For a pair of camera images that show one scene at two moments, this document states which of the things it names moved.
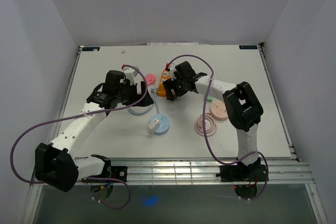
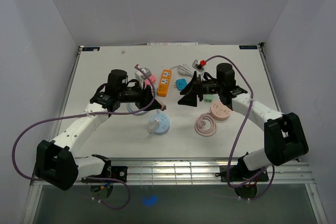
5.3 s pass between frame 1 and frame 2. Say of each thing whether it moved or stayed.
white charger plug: stayed
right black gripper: moved
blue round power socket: stayed
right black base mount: stayed
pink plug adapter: stayed
